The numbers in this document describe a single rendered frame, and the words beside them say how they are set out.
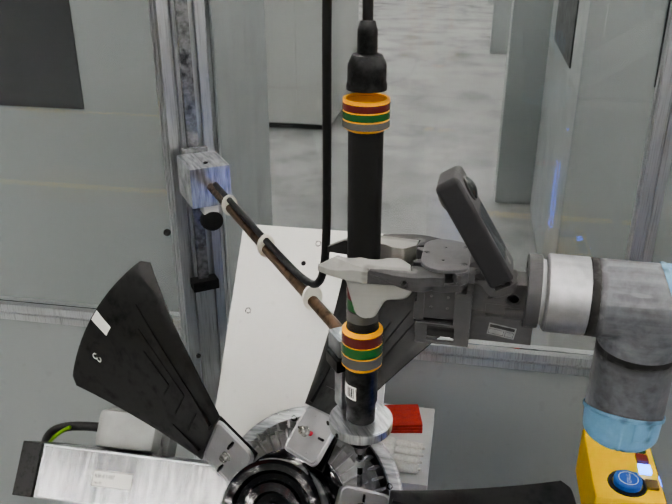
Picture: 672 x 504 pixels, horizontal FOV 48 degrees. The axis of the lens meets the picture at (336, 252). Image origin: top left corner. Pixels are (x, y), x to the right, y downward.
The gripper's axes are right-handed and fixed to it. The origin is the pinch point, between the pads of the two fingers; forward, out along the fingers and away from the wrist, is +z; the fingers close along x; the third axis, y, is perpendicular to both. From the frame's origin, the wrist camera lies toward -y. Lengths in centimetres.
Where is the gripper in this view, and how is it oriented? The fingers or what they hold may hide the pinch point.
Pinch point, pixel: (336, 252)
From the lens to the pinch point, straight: 74.8
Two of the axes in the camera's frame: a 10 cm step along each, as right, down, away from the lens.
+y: -0.1, 9.1, 4.2
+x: 2.1, -4.1, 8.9
